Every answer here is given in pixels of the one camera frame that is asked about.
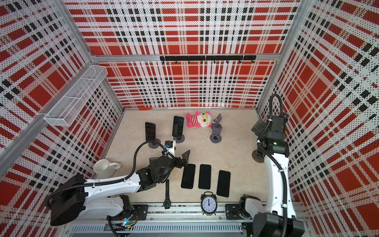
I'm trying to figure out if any black phone purple case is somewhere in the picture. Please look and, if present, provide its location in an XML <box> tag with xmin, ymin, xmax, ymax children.
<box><xmin>181</xmin><ymin>164</ymin><xmax>196</xmax><ymax>189</ymax></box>

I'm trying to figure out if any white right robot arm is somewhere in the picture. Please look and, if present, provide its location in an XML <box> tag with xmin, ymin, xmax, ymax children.
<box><xmin>239</xmin><ymin>114</ymin><xmax>305</xmax><ymax>237</ymax></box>

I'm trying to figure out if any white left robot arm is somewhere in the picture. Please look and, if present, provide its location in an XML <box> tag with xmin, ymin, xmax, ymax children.
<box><xmin>46</xmin><ymin>151</ymin><xmax>190</xmax><ymax>226</ymax></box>

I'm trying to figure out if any grey phone stand back left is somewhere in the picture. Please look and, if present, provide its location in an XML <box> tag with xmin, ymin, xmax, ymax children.
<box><xmin>148</xmin><ymin>138</ymin><xmax>161</xmax><ymax>149</ymax></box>

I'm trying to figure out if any grey phone stand far right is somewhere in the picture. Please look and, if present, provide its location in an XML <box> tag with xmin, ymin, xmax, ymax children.
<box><xmin>252</xmin><ymin>149</ymin><xmax>265</xmax><ymax>164</ymax></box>

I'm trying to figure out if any grey phone stand middle back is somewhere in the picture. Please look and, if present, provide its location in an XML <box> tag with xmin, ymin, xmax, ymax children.
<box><xmin>173</xmin><ymin>134</ymin><xmax>185</xmax><ymax>144</ymax></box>

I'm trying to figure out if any grey phone stand centre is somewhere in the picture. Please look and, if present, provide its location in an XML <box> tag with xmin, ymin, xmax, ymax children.
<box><xmin>210</xmin><ymin>124</ymin><xmax>222</xmax><ymax>144</ymax></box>

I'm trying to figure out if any black wrist watch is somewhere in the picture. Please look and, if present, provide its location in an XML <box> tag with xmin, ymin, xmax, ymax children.
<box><xmin>163</xmin><ymin>179</ymin><xmax>171</xmax><ymax>209</ymax></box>

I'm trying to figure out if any white cup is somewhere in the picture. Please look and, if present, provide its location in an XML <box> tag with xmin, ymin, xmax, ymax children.
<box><xmin>93</xmin><ymin>159</ymin><xmax>121</xmax><ymax>179</ymax></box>

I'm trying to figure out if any black alarm clock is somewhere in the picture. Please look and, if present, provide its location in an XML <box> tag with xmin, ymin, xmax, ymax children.
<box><xmin>200</xmin><ymin>191</ymin><xmax>218</xmax><ymax>216</ymax></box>

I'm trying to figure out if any pink striped plush toy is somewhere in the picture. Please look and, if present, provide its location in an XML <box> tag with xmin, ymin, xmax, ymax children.
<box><xmin>186</xmin><ymin>111</ymin><xmax>213</xmax><ymax>128</ymax></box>

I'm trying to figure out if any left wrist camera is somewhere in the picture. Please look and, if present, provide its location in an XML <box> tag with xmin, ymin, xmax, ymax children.
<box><xmin>164</xmin><ymin>140</ymin><xmax>176</xmax><ymax>156</ymax></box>

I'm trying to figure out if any black wall hook rail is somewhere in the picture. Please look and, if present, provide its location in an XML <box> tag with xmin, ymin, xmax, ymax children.
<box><xmin>159</xmin><ymin>55</ymin><xmax>257</xmax><ymax>63</ymax></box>

